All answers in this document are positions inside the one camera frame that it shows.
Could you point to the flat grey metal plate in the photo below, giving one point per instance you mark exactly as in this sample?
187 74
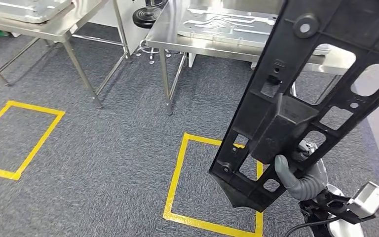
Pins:
22 9

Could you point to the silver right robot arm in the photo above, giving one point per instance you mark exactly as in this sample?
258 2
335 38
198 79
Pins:
346 229

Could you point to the black plastic plate frame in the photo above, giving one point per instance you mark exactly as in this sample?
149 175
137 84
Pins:
274 130

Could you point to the embossed grey metal plate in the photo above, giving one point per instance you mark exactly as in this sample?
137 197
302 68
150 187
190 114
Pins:
222 26

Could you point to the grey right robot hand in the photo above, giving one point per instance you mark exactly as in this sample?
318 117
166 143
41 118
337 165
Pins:
307 189

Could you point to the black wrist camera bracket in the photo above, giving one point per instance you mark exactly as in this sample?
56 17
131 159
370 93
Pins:
333 206

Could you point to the stainless steel workbench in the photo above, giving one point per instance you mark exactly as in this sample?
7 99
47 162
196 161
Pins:
166 36

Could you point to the stainless steel table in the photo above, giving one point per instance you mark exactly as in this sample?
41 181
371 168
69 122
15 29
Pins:
55 31

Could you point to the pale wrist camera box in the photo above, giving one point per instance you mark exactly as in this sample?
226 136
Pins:
369 199

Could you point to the black round stool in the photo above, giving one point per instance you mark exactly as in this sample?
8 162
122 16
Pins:
147 16

